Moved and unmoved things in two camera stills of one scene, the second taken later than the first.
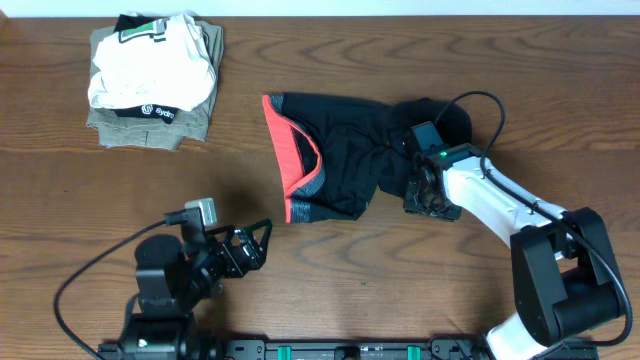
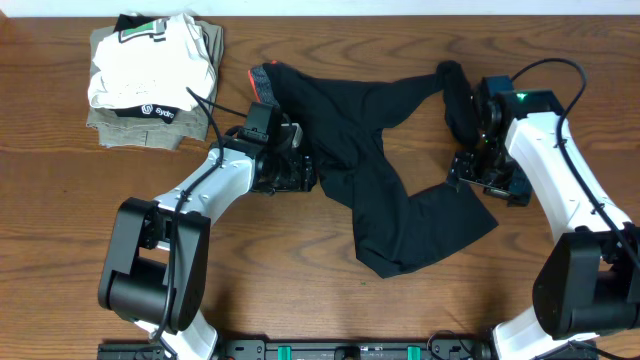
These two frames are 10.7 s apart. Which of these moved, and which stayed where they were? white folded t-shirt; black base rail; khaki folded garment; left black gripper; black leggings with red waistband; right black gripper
Moved: left black gripper; black leggings with red waistband; right black gripper
Stayed: white folded t-shirt; black base rail; khaki folded garment
